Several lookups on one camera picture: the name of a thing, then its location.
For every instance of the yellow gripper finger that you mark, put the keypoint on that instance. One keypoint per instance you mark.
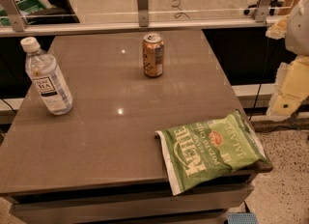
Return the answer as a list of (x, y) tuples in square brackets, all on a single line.
[(291, 87), (278, 30)]

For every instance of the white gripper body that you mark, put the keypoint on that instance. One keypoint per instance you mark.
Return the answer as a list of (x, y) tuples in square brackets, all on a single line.
[(298, 31)]

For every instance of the orange soda can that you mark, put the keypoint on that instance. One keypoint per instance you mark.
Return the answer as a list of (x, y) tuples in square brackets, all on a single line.
[(153, 54)]

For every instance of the green jalapeno chip bag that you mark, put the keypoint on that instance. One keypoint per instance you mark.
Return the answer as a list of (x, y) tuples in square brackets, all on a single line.
[(204, 151)]

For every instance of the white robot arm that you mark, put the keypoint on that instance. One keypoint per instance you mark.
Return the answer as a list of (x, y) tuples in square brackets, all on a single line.
[(292, 79)]

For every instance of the grey table drawer front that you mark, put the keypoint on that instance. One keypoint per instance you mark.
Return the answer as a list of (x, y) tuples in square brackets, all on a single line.
[(205, 205)]

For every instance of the blue perforated box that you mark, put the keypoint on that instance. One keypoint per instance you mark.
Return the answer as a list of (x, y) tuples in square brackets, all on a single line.
[(242, 218)]

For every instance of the clear tea bottle white cap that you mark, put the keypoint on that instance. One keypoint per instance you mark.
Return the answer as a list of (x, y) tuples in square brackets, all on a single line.
[(46, 76)]

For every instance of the green plastic bin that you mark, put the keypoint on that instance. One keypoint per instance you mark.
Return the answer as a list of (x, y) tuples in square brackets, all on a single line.
[(26, 7)]

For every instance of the grey metal bracket middle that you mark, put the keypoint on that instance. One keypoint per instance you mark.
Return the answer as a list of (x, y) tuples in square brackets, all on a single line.
[(143, 12)]

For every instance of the grey metal bracket left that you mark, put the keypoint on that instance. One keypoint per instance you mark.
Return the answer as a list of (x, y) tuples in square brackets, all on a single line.
[(18, 23)]

